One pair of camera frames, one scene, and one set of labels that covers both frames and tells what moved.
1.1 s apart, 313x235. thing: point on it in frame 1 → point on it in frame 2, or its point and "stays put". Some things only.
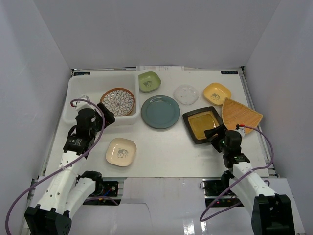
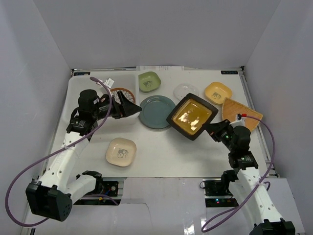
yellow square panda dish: [214, 93] stays put
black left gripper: [101, 115] → [120, 107]
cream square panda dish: [121, 152] stays put
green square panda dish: [148, 82] stays put
